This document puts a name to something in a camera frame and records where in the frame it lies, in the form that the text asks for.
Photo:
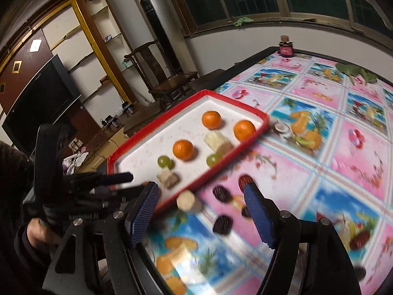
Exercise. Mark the yellow frame wall shelf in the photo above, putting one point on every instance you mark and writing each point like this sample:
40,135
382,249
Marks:
92,37

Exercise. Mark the dark purple plum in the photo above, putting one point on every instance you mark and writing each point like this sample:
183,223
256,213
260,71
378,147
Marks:
358,273

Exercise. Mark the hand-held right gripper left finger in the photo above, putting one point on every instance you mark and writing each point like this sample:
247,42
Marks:
142,215

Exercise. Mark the dark wooden chair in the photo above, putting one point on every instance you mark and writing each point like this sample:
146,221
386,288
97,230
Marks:
172,83

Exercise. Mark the wooden television cabinet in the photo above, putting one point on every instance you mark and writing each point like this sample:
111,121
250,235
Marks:
101,141

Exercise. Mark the green grape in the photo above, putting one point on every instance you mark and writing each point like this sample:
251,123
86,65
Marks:
213,159
164,161

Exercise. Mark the green cloth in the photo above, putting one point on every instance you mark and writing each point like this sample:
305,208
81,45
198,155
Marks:
244,21

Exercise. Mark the person's left forearm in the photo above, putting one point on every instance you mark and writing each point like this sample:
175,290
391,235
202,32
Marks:
12,196

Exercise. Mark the person's left hand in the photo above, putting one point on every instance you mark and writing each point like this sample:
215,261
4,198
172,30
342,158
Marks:
38,235

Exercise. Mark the white standing air conditioner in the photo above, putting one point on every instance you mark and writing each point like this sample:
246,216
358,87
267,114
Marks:
156,27

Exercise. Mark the black television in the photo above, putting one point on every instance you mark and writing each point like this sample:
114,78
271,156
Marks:
40,101

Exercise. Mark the green leaves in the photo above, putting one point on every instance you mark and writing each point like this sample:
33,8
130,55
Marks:
353,70

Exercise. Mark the printed pink and blue tablecloth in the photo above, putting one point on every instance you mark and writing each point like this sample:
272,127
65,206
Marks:
353,166

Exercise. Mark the red date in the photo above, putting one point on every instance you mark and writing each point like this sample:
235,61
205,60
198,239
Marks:
245,212
359,240
221,193
245,180
223,223

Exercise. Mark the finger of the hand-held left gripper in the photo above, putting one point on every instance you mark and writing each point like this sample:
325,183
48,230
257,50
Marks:
116,195
104,178

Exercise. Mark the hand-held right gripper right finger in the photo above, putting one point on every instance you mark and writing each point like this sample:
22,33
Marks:
259,218

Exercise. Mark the small red jar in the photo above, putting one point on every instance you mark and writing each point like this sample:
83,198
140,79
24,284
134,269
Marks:
286,48

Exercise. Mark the red rimmed white tray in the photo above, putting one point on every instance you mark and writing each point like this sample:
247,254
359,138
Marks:
147,150

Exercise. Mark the orange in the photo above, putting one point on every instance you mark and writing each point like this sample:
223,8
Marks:
183,150
211,119
244,130

